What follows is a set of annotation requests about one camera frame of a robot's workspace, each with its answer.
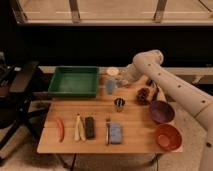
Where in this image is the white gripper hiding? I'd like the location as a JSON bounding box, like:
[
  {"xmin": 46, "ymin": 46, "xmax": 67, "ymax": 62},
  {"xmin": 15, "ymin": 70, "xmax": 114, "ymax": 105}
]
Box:
[{"xmin": 121, "ymin": 64, "xmax": 140, "ymax": 83}]

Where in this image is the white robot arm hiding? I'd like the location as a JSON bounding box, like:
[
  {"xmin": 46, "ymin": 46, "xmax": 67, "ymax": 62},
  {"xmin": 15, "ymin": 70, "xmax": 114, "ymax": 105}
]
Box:
[{"xmin": 122, "ymin": 50, "xmax": 213, "ymax": 171}]

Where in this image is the clear plastic cup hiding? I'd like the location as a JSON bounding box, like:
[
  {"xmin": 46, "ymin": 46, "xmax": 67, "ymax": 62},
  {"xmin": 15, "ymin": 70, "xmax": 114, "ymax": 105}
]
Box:
[{"xmin": 105, "ymin": 67, "xmax": 119, "ymax": 94}]

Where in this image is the small metal cup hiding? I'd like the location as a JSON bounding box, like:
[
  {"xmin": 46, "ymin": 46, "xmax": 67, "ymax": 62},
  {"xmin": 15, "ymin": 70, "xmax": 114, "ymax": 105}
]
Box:
[{"xmin": 114, "ymin": 98, "xmax": 125, "ymax": 112}]

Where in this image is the small black object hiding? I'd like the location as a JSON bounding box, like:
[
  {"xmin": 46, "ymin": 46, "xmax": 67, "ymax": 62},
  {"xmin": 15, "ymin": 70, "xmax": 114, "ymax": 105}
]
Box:
[{"xmin": 146, "ymin": 79, "xmax": 153, "ymax": 86}]

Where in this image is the brown pine cone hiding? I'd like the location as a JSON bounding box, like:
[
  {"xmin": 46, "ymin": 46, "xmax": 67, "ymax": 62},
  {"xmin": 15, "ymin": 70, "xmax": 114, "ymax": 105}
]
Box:
[{"xmin": 136, "ymin": 88, "xmax": 150, "ymax": 105}]

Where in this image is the purple bowl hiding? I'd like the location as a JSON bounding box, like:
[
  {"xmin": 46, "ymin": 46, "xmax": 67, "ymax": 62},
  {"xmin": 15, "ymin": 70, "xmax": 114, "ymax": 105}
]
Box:
[{"xmin": 149, "ymin": 100, "xmax": 175, "ymax": 123}]

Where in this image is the green plastic tray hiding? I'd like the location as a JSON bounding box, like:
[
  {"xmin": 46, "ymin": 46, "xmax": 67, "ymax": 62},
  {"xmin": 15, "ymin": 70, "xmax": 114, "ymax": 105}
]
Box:
[{"xmin": 48, "ymin": 66, "xmax": 99, "ymax": 98}]

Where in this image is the metal fork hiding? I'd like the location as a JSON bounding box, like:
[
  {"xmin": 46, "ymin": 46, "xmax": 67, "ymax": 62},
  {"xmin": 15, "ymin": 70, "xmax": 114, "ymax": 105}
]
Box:
[{"xmin": 106, "ymin": 118, "xmax": 111, "ymax": 145}]

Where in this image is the blue sponge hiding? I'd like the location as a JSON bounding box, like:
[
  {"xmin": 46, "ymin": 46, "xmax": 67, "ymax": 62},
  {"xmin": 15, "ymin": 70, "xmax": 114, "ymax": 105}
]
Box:
[{"xmin": 109, "ymin": 122, "xmax": 122, "ymax": 144}]

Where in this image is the dark brown bar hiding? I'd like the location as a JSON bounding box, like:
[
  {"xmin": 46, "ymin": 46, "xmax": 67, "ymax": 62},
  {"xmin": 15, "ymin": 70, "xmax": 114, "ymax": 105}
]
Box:
[{"xmin": 85, "ymin": 117, "xmax": 95, "ymax": 139}]

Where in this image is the orange bowl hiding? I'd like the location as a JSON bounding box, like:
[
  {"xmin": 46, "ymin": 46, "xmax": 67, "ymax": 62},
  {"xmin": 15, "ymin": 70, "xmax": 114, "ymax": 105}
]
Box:
[{"xmin": 154, "ymin": 124, "xmax": 182, "ymax": 151}]

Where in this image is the peeled banana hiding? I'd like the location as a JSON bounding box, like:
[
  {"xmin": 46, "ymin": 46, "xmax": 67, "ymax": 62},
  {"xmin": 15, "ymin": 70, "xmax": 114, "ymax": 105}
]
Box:
[{"xmin": 74, "ymin": 115, "xmax": 86, "ymax": 141}]

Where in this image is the black office chair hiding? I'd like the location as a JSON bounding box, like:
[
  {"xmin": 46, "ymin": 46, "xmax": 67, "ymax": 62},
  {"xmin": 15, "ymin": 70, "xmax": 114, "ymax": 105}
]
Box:
[{"xmin": 0, "ymin": 51, "xmax": 51, "ymax": 166}]

